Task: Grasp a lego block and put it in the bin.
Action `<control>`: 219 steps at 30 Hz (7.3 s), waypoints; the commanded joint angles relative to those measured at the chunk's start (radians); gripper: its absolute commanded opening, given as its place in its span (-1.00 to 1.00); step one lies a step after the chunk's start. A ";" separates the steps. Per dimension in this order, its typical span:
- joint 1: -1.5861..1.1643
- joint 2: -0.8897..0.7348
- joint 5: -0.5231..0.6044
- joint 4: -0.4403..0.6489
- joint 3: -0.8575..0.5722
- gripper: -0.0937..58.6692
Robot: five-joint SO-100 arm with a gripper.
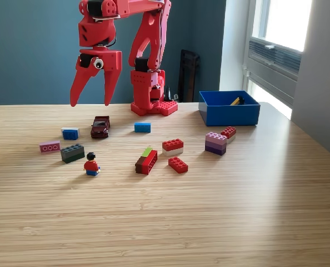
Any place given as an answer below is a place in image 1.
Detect dark red toy car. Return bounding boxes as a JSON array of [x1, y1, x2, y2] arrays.
[[90, 116, 111, 139]]

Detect black brick stack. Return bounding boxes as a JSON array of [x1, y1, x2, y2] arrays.
[[60, 143, 86, 164]]

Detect blue plastic bin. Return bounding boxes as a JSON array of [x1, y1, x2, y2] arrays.
[[198, 90, 261, 127]]

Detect plain blue brick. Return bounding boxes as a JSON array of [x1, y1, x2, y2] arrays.
[[134, 122, 152, 134]]

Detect blue and white brick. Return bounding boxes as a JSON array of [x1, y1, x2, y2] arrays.
[[61, 126, 81, 141]]

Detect black table clamp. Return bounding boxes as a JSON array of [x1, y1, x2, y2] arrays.
[[164, 86, 180, 102]]

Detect black chair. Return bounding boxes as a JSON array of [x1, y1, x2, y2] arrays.
[[177, 49, 201, 103]]

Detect toy figure red shirt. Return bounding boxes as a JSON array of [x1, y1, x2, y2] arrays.
[[83, 152, 101, 177]]

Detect brown red green brick stack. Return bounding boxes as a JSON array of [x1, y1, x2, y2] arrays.
[[134, 147, 158, 176]]

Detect large red and white brick stack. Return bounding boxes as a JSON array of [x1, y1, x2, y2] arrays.
[[162, 138, 184, 156]]

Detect flat red brick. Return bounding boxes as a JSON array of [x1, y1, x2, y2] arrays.
[[168, 156, 189, 175]]

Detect pink and purple brick stack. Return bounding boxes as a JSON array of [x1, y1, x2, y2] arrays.
[[204, 131, 228, 156]]

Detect small red and white brick stack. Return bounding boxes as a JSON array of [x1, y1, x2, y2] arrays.
[[220, 126, 237, 144]]

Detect grey ventilation unit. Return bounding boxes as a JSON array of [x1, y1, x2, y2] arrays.
[[243, 37, 302, 108]]

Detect window with white frame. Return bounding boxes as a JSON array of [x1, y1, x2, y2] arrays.
[[248, 0, 313, 53]]

